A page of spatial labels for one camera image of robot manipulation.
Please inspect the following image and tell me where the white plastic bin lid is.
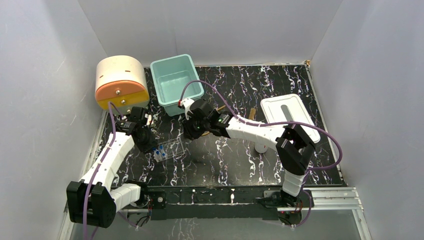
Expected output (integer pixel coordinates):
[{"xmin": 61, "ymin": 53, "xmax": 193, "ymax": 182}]
[{"xmin": 260, "ymin": 93, "xmax": 315, "ymax": 126}]

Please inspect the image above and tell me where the white squeeze bottle red cap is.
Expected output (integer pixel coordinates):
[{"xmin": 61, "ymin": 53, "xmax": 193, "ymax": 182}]
[{"xmin": 254, "ymin": 143, "xmax": 269, "ymax": 154}]

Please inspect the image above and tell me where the teal plastic bin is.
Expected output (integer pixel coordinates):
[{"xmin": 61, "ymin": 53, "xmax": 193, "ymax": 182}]
[{"xmin": 150, "ymin": 54, "xmax": 205, "ymax": 117}]

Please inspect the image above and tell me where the white orange yellow cylinder device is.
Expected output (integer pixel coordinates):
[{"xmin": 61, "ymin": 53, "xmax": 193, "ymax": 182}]
[{"xmin": 94, "ymin": 55, "xmax": 150, "ymax": 114}]

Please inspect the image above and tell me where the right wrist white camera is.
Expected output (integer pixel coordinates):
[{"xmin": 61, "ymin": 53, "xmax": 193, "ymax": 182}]
[{"xmin": 178, "ymin": 97, "xmax": 195, "ymax": 120}]

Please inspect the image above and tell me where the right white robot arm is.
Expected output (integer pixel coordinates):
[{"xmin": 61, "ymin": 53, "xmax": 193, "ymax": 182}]
[{"xmin": 178, "ymin": 98, "xmax": 316, "ymax": 207}]

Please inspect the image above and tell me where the small white red box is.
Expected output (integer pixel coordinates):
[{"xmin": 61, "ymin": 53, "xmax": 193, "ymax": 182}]
[{"xmin": 146, "ymin": 114, "xmax": 154, "ymax": 128}]

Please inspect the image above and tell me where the blue capped tube in rack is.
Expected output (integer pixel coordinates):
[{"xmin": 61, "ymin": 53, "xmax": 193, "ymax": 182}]
[{"xmin": 152, "ymin": 148, "xmax": 161, "ymax": 162}]

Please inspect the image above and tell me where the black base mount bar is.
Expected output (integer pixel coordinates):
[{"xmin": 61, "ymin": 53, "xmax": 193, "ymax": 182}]
[{"xmin": 125, "ymin": 185, "xmax": 315, "ymax": 224}]

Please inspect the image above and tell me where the clear test tube rack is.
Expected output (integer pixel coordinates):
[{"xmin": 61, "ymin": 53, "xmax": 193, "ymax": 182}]
[{"xmin": 155, "ymin": 137, "xmax": 185, "ymax": 163}]

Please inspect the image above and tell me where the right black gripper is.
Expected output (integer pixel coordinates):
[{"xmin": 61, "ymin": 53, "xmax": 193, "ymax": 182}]
[{"xmin": 180, "ymin": 112, "xmax": 210, "ymax": 142}]

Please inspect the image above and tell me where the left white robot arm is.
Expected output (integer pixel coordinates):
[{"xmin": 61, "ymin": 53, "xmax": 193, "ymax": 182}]
[{"xmin": 66, "ymin": 107, "xmax": 158, "ymax": 228}]

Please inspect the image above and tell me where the tan rubber band loop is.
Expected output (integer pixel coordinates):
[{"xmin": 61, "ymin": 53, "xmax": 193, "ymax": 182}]
[{"xmin": 201, "ymin": 105, "xmax": 231, "ymax": 138}]

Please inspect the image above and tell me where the aluminium frame rail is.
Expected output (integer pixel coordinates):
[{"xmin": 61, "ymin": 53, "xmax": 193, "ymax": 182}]
[{"xmin": 66, "ymin": 187, "xmax": 365, "ymax": 213}]

